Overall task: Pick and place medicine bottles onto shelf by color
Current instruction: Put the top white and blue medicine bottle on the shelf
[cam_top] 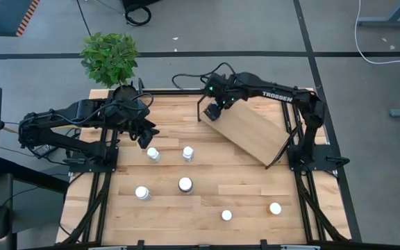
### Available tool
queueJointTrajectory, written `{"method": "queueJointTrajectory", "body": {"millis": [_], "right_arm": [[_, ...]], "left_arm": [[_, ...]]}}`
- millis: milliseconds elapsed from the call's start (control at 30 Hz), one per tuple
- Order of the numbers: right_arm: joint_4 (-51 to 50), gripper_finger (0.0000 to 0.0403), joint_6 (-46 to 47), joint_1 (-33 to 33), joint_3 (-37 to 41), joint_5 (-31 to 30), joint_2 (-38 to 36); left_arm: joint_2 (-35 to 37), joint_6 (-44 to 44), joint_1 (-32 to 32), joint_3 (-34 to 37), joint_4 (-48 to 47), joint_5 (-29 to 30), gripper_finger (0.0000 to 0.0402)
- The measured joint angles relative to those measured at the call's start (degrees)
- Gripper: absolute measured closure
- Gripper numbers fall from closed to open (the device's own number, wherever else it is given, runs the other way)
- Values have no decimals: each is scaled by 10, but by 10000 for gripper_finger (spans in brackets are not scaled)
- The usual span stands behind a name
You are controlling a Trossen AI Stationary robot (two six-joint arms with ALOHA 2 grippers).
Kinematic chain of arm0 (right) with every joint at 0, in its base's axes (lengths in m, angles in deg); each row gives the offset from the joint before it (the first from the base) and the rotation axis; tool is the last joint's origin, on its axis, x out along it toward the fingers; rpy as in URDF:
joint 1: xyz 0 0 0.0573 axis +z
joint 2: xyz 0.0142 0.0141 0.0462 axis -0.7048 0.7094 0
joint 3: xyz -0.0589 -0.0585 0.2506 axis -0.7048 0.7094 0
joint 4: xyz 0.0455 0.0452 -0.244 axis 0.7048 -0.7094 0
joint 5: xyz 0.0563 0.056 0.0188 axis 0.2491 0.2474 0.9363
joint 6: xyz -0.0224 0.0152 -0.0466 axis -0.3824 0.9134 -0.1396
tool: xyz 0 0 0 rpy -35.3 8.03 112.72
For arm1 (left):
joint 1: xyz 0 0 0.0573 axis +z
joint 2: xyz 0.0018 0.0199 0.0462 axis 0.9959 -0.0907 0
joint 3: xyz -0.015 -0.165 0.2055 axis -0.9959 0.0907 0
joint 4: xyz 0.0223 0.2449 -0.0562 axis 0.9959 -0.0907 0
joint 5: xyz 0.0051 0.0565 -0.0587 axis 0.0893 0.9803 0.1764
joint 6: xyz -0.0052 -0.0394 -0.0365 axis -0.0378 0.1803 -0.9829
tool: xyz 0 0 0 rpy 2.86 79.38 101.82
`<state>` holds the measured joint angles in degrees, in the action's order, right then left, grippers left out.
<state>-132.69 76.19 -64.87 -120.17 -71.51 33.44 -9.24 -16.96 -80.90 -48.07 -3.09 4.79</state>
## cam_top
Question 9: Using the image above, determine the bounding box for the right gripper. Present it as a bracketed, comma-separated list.
[204, 73, 242, 122]

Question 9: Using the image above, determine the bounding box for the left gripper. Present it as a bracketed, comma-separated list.
[116, 100, 160, 149]

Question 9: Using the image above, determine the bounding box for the white medicine bottle blue label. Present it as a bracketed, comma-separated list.
[147, 147, 162, 163]

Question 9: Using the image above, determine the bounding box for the dark bottle large white cap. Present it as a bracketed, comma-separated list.
[178, 176, 194, 195]

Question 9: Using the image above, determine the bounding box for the orange bottle white cap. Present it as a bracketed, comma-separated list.
[266, 202, 283, 216]

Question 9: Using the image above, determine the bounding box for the black plant pot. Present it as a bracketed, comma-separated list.
[112, 85, 139, 105]

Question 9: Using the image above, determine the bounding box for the green artificial plant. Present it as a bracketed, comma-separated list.
[80, 32, 141, 89]

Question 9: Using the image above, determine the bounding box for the black power adapter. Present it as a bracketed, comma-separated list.
[32, 142, 59, 159]

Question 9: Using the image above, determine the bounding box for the orange striped floor mat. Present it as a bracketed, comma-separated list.
[0, 0, 42, 38]

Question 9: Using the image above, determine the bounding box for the grey desk leg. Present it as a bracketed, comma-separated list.
[356, 0, 400, 28]

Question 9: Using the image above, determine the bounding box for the black wire shelf leg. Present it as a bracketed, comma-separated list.
[196, 96, 208, 122]
[265, 122, 303, 170]

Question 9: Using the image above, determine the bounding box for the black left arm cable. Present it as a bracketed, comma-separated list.
[52, 92, 155, 126]

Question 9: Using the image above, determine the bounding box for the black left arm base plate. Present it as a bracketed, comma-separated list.
[68, 145, 119, 174]

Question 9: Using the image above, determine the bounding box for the coiled black cable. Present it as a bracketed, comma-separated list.
[124, 3, 152, 27]

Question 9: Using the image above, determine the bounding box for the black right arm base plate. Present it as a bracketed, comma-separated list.
[287, 144, 351, 173]

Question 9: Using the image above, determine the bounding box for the silver frame bracket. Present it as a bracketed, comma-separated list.
[87, 245, 128, 250]
[281, 244, 322, 250]

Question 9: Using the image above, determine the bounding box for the black floor cable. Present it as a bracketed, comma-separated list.
[76, 0, 92, 36]

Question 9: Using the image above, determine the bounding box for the white floor cable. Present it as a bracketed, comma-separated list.
[353, 0, 400, 65]

